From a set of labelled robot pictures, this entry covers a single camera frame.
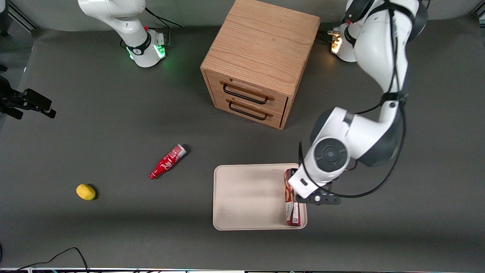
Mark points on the beige rectangular tray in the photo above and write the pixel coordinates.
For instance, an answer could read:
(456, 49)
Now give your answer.
(250, 197)

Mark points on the red tartan cookie box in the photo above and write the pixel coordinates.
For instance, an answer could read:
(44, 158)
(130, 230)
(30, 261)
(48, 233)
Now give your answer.
(292, 212)

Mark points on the wooden drawer cabinet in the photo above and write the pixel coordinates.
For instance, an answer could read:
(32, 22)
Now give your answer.
(261, 41)

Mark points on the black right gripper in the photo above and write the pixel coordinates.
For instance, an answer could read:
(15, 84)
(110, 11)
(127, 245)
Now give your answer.
(15, 101)

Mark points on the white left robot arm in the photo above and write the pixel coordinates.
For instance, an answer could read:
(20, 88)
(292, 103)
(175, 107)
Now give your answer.
(382, 49)

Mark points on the red cola bottle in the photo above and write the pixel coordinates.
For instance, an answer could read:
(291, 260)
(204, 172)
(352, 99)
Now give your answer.
(166, 163)

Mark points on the yellow lemon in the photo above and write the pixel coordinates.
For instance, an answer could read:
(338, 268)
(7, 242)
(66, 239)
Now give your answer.
(85, 192)

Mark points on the wooden drawer front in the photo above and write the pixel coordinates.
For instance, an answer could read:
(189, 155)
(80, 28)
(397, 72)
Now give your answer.
(278, 102)
(276, 118)

